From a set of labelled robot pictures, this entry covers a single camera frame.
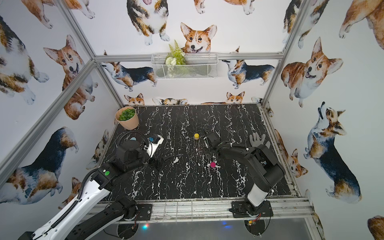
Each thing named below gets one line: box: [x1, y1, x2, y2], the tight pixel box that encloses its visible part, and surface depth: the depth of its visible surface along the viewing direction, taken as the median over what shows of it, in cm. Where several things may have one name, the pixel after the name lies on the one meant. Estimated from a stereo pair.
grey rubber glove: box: [249, 132, 271, 149], surface depth 101 cm
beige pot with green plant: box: [115, 106, 139, 130], surface depth 102 cm
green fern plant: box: [165, 39, 187, 66], surface depth 84 cm
